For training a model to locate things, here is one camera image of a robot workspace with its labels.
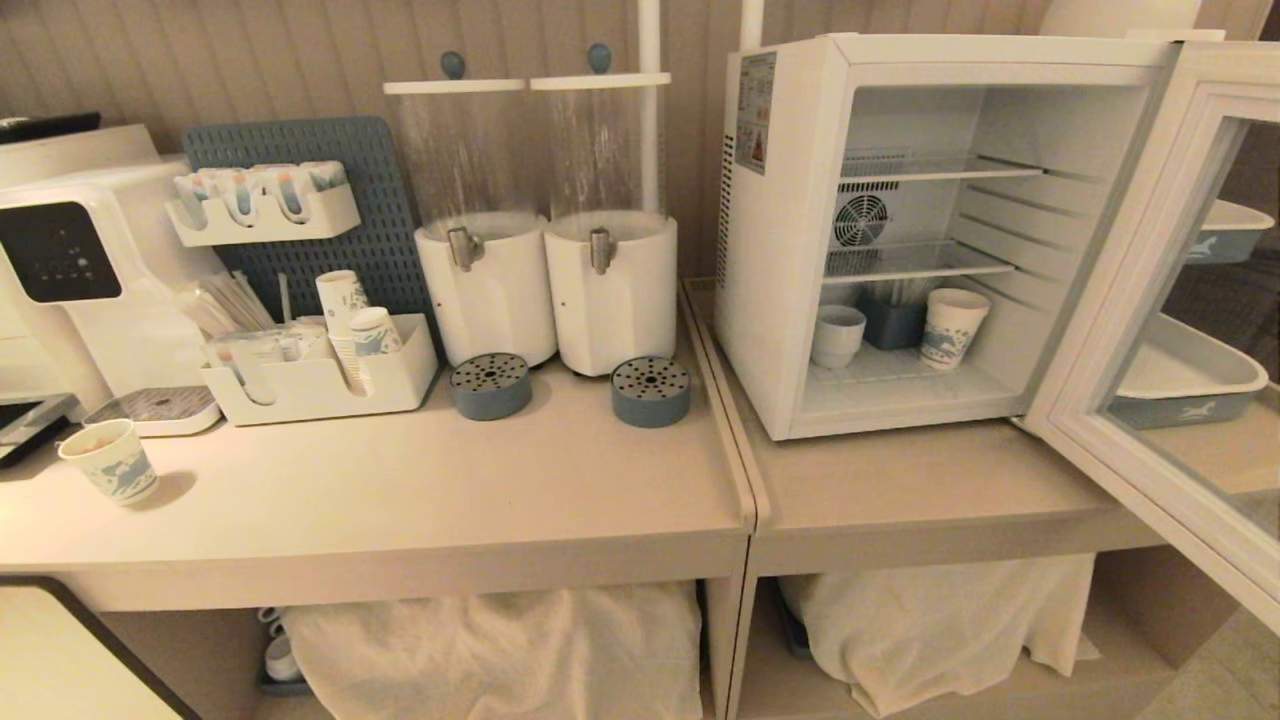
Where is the white vertical pole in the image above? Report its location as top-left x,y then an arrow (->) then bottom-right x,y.
637,0 -> 663,218

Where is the plain white cup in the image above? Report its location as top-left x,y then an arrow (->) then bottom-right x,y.
810,304 -> 868,370

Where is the white pegboard shelf holder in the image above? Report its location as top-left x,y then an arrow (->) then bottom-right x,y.
164,160 -> 363,249

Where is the white mug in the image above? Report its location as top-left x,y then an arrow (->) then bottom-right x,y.
262,628 -> 304,684

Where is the white cloth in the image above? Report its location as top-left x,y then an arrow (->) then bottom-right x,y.
280,581 -> 705,720
780,553 -> 1102,719

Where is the white wooden counter table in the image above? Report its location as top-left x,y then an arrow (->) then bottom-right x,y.
680,278 -> 1241,720
0,280 -> 758,720

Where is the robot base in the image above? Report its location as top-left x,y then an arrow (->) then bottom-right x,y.
0,576 -> 202,720

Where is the clear drink dispenser white base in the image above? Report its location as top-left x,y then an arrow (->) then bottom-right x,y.
383,51 -> 559,369
529,42 -> 680,379

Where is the white drip tray grey grate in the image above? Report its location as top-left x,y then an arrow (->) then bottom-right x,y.
82,385 -> 223,439

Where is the printed paper cup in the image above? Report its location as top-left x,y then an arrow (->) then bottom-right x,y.
57,418 -> 160,507
920,288 -> 993,372

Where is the white tray blue band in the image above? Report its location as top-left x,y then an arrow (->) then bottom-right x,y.
1186,198 -> 1277,266
1106,313 -> 1270,431

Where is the black flat device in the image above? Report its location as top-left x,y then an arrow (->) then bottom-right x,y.
0,392 -> 81,469

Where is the white water dispenser machine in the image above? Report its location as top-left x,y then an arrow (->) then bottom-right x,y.
0,124 -> 232,412

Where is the blue-grey pegboard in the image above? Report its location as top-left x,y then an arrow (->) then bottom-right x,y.
181,116 -> 434,332

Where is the white wrapped straws bundle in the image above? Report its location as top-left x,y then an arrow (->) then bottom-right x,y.
177,270 -> 276,339

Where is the blue-grey square container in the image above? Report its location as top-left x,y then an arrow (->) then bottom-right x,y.
858,281 -> 930,352

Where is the round blue drip tray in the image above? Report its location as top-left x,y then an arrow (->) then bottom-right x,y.
449,352 -> 534,421
611,356 -> 692,429

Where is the white mini fridge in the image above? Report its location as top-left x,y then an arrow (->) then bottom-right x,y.
713,32 -> 1227,442

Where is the white glass fridge door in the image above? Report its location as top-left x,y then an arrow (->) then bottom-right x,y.
1014,40 -> 1280,635

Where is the white countertop organizer tray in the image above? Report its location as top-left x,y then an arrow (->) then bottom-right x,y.
199,313 -> 440,428

